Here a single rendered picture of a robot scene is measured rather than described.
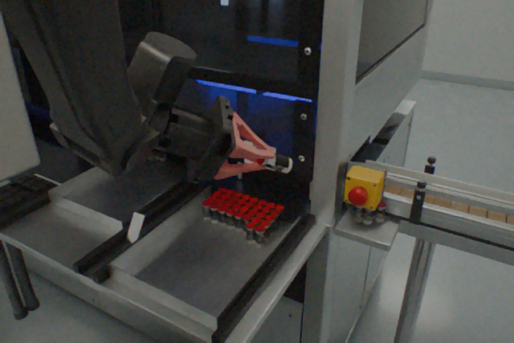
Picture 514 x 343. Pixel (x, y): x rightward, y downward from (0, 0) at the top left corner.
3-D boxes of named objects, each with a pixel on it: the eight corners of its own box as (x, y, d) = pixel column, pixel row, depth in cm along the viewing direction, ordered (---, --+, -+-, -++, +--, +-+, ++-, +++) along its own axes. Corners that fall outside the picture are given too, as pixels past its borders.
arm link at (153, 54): (50, 132, 41) (122, 177, 41) (83, 28, 37) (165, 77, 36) (115, 105, 52) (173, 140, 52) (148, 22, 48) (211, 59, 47)
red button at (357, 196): (351, 196, 91) (352, 181, 90) (369, 201, 90) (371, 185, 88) (345, 205, 88) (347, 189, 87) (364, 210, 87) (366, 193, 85)
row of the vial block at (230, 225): (206, 214, 101) (206, 198, 99) (271, 238, 93) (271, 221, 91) (201, 219, 99) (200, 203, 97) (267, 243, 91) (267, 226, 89)
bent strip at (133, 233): (138, 232, 95) (135, 211, 93) (148, 236, 94) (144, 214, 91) (89, 269, 84) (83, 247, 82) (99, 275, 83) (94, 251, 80)
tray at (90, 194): (143, 151, 133) (142, 141, 131) (210, 171, 121) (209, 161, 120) (50, 202, 106) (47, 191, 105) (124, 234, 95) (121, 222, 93)
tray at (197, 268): (210, 197, 109) (210, 185, 107) (301, 227, 97) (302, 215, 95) (110, 277, 82) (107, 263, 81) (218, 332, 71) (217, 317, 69)
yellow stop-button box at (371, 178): (352, 187, 98) (356, 161, 95) (383, 195, 95) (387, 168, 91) (341, 203, 92) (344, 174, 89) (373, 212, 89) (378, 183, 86)
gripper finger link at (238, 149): (287, 161, 53) (221, 140, 48) (259, 195, 57) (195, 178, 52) (278, 126, 57) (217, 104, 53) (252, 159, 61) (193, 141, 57)
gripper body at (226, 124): (238, 132, 48) (177, 112, 45) (200, 186, 54) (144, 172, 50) (232, 98, 53) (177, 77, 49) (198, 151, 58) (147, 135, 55)
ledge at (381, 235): (352, 206, 108) (353, 199, 108) (402, 219, 103) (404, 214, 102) (334, 234, 98) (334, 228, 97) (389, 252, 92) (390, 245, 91)
